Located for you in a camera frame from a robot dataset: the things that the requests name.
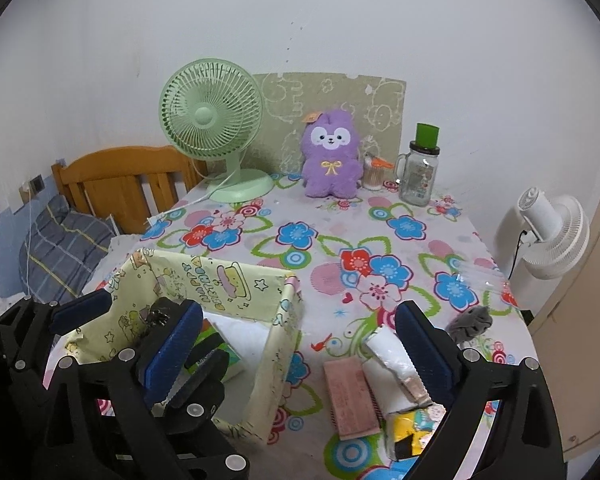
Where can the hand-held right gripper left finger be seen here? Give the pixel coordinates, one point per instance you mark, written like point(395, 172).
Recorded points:
point(172, 355)

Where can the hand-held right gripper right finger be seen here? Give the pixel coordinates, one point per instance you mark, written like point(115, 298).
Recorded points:
point(422, 347)

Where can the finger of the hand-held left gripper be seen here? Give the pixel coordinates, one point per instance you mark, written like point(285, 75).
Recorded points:
point(82, 310)
point(205, 375)

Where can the green tissue packet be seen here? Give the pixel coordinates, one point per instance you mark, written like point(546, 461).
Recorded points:
point(215, 339)

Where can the white plastic packet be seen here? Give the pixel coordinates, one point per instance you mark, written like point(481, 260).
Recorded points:
point(385, 347)

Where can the grey sock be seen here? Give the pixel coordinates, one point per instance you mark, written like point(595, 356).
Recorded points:
point(470, 325)

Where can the yellow tissue packet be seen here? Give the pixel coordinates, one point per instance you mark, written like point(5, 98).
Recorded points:
point(410, 432)

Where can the pink packet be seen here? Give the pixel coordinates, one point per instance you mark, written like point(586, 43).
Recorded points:
point(352, 400)

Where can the yellow printed fabric box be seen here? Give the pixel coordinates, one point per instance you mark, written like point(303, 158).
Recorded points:
point(220, 275)

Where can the grey plaid pillow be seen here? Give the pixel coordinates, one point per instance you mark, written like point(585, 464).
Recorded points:
point(60, 245)

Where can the clear plastic bag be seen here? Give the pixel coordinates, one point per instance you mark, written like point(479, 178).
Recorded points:
point(480, 280)

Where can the wooden chair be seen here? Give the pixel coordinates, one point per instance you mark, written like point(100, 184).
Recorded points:
point(125, 175)

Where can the beige cabinet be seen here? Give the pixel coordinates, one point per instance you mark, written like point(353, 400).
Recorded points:
point(590, 335)

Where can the glass jar black lid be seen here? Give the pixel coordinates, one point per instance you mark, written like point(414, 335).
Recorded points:
point(420, 175)

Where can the white standing fan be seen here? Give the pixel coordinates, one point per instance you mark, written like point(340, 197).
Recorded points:
point(555, 230)

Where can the cotton swab jar orange lid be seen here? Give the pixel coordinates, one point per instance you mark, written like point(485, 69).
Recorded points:
point(372, 175)

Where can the purple plush toy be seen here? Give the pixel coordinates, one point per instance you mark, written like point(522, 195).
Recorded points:
point(330, 155)

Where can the green desk fan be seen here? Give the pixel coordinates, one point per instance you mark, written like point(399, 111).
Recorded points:
point(210, 115)

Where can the green cartoon board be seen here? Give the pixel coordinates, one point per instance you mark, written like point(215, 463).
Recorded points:
point(360, 105)

